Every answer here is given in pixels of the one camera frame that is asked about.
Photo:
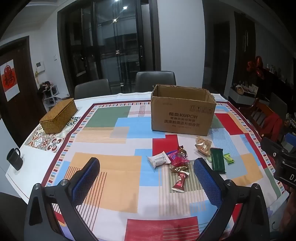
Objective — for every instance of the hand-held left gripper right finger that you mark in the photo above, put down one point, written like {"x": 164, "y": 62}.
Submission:
{"x": 207, "y": 180}

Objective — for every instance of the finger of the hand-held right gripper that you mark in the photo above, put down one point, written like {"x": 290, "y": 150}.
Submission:
{"x": 290, "y": 141}
{"x": 272, "y": 147}

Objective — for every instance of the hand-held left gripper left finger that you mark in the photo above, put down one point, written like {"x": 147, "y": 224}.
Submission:
{"x": 86, "y": 178}

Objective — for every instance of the small white candy packet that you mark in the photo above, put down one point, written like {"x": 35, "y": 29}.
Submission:
{"x": 209, "y": 159}

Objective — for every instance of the dark green snack packet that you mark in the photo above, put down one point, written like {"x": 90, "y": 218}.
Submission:
{"x": 217, "y": 161}

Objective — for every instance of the red snack packet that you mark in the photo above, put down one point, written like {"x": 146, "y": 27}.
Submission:
{"x": 180, "y": 182}

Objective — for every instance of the small green candy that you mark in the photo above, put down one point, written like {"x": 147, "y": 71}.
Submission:
{"x": 228, "y": 158}

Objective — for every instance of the pink snack packet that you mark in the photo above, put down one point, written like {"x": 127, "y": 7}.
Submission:
{"x": 177, "y": 158}

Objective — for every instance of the white snack packet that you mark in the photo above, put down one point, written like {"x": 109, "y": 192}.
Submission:
{"x": 158, "y": 160}

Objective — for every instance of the brown cardboard box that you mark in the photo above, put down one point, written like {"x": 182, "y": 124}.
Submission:
{"x": 180, "y": 115}

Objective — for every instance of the red cloth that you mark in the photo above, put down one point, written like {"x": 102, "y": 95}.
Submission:
{"x": 274, "y": 126}

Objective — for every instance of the gold brown candy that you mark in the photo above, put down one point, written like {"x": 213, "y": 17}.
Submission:
{"x": 179, "y": 169}

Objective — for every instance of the gold snack packet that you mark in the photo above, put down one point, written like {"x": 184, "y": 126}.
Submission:
{"x": 203, "y": 146}

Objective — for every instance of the wooden chair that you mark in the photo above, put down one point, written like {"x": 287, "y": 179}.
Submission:
{"x": 256, "y": 113}

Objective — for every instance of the brown twisted candy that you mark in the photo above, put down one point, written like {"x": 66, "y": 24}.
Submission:
{"x": 182, "y": 151}

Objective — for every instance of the grey dining chair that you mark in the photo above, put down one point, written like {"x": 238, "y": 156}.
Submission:
{"x": 155, "y": 80}
{"x": 92, "y": 89}
{"x": 278, "y": 104}

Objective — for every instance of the colourful patchwork table cover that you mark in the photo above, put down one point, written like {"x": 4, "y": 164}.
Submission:
{"x": 115, "y": 143}

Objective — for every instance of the floral patterned mat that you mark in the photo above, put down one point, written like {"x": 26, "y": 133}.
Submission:
{"x": 49, "y": 141}

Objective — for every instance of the white side table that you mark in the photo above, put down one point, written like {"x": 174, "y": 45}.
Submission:
{"x": 245, "y": 97}

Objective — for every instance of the woven wicker box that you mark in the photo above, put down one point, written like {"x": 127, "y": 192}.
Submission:
{"x": 59, "y": 115}

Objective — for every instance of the black mug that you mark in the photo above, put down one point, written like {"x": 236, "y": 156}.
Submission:
{"x": 14, "y": 160}

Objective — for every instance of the red balloons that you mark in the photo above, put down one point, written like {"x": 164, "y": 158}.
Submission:
{"x": 255, "y": 67}

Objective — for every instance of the white shelf rack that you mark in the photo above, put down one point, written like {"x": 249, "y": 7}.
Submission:
{"x": 52, "y": 97}

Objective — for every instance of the dark wooden door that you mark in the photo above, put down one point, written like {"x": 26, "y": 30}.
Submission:
{"x": 25, "y": 104}

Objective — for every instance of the red door poster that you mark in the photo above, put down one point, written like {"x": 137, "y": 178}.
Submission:
{"x": 9, "y": 80}

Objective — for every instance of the glass sliding door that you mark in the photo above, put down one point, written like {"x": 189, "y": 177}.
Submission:
{"x": 108, "y": 46}

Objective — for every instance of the white wall intercom panel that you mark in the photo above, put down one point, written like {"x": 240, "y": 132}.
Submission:
{"x": 40, "y": 66}

